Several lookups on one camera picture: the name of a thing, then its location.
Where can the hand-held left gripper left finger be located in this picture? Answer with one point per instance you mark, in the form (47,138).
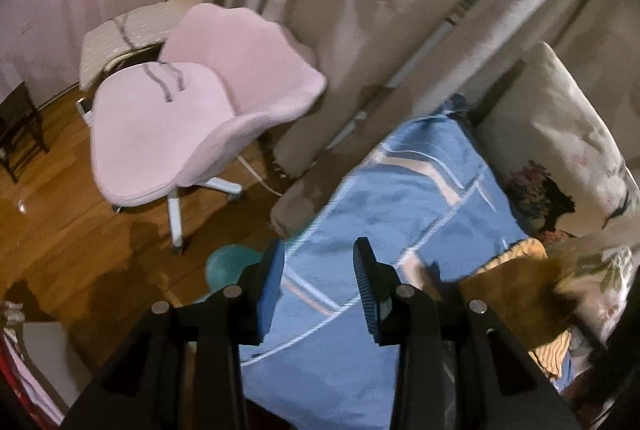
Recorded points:
(270,291)

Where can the blue plaid bedsheet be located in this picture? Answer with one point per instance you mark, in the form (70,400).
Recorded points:
(400,190)

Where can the leaf print pillow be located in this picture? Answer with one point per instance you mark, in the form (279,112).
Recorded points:
(602,282)

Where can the white box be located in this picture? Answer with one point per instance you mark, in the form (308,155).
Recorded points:
(47,352)

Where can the teal round stool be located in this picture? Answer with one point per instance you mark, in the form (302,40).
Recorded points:
(225,267)

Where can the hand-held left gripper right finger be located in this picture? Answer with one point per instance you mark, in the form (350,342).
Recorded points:
(368,292)

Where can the dark wooden stool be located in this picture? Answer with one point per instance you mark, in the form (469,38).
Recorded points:
(17,125)

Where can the flower bouquet print pillow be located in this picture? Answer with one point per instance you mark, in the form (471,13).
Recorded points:
(550,135)

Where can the pink swivel chair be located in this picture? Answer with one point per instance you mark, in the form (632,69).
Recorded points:
(160,130)

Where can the yellow striped towel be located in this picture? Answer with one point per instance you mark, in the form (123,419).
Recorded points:
(510,292)

